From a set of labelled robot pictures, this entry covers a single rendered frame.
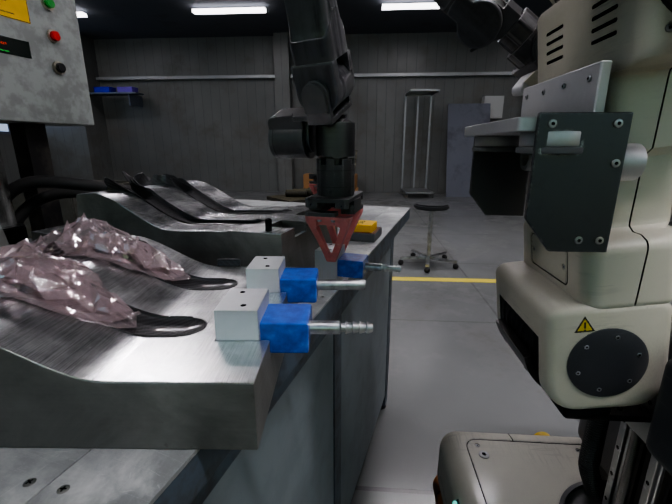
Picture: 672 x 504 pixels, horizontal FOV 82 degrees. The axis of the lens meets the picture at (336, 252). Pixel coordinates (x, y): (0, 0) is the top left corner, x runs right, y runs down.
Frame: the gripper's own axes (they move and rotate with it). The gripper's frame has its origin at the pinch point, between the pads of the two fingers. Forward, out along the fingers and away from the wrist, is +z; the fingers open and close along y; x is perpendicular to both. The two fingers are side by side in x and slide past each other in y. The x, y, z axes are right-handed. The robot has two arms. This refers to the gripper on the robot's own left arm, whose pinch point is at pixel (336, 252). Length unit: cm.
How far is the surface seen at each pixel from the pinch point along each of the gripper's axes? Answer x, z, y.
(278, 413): -4.1, 19.5, 15.1
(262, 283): -2.3, -2.1, 21.0
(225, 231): -14.7, -4.2, 7.7
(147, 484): -0.9, 4.1, 40.9
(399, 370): 1, 86, -102
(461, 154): 40, 11, -792
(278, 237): -6.1, -3.9, 8.1
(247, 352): 2.3, -1.2, 32.9
